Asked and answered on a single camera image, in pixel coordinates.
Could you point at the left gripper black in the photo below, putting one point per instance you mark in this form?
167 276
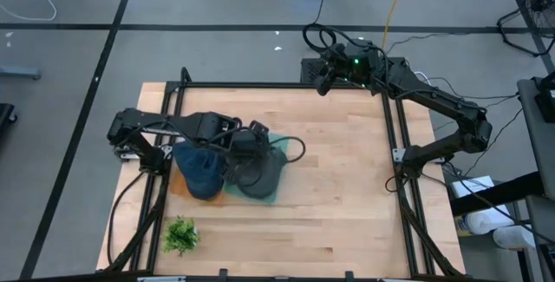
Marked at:
249 145

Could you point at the black aluminium table frame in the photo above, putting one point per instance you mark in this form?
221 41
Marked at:
260 85

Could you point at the white paper towel roll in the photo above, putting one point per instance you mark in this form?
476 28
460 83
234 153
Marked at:
513 238
485 221

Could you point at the grey side table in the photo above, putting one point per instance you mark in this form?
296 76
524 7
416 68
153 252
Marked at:
535 143

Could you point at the green mat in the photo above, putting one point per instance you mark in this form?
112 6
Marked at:
281 142

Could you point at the grey-green cap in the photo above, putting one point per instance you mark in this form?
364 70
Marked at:
264 178

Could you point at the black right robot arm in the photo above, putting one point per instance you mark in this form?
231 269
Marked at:
455 108

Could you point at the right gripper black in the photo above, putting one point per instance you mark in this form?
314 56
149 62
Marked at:
355 69

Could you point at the white box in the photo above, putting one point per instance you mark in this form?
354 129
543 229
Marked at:
470 186

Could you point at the black shelf beam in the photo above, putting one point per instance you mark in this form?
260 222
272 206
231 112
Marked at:
498 193

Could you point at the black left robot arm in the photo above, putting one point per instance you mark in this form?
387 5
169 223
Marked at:
195 126

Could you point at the orange mat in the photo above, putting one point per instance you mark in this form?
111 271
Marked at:
178 186

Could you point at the black device on side table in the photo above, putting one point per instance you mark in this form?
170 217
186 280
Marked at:
546 104

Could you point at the black keyboard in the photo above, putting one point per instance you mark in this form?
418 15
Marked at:
308 71

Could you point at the black floor object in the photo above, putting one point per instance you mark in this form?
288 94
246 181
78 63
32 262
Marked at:
5 115

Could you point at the grey floor bar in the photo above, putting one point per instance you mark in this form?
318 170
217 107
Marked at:
19 72

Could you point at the small green potted plant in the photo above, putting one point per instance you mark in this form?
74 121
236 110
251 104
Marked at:
180 234

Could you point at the blue denim cap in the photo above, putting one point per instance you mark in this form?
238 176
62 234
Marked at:
199 169

